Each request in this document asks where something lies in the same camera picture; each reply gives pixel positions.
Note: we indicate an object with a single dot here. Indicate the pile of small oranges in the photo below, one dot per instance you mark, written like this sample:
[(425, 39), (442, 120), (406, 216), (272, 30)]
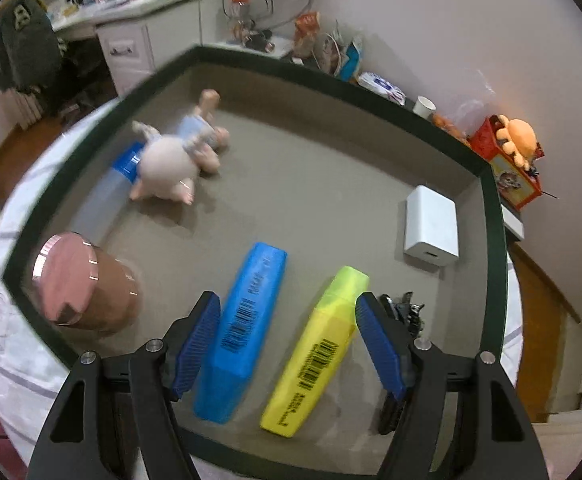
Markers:
[(448, 127)]

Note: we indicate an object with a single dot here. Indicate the pink pig toy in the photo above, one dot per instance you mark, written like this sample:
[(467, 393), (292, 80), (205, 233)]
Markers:
[(166, 165)]

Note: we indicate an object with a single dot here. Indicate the pale snack bag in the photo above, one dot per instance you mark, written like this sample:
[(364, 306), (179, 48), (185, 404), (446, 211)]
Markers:
[(330, 52)]

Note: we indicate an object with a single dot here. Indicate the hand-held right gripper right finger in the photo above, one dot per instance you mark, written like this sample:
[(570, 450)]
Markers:
[(381, 345)]

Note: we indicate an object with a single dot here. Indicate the orange capped bottle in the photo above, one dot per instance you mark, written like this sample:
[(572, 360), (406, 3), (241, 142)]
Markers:
[(240, 7)]

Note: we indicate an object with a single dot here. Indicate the blue snack bag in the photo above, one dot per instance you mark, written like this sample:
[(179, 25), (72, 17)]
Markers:
[(352, 60)]

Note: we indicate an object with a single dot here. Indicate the pink lidded jar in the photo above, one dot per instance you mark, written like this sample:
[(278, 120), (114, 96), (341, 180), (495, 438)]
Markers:
[(71, 275)]

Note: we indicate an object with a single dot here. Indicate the blue capped bottle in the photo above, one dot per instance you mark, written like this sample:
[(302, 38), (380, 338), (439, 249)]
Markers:
[(126, 165)]

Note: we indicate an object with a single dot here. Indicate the red printed box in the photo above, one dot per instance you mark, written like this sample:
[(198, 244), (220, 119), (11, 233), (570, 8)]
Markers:
[(513, 180)]

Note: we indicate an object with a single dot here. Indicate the white desk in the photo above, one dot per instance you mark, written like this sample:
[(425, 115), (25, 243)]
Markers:
[(171, 25)]

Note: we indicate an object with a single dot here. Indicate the pink box with dark rim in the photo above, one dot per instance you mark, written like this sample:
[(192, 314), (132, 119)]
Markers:
[(321, 200)]

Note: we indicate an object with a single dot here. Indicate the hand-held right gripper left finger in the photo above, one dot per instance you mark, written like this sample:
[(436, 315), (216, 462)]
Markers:
[(196, 345)]

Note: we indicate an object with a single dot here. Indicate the black office chair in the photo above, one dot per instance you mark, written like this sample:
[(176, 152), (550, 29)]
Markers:
[(86, 80)]

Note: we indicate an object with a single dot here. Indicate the clear plastic bag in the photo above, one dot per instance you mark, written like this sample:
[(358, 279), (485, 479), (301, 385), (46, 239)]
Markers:
[(471, 107)]

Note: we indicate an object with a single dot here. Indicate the dark jacket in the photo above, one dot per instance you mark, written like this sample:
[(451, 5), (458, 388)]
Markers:
[(21, 45)]

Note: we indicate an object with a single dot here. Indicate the yellow highlighter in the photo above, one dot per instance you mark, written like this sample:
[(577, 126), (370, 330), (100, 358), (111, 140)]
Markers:
[(316, 350)]

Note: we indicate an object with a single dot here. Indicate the white paper cup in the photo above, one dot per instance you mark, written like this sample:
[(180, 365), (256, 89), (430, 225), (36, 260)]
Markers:
[(424, 107)]

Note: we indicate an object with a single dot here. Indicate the blue highlighter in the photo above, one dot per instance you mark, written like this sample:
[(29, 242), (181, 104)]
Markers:
[(251, 310)]

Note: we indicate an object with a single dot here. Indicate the orange octopus plush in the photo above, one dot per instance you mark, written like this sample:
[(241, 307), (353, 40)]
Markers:
[(521, 137)]

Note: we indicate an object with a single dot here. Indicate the white charger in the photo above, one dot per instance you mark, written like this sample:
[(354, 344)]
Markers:
[(431, 225)]

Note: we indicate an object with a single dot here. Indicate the black rhinestone hair comb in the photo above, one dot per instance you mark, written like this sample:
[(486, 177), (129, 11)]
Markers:
[(407, 312)]

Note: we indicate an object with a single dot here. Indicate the tissue pack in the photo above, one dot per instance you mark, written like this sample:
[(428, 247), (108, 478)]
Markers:
[(381, 86)]

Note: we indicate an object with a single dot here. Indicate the orange snack bag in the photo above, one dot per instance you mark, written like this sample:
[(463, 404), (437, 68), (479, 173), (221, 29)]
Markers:
[(307, 32)]

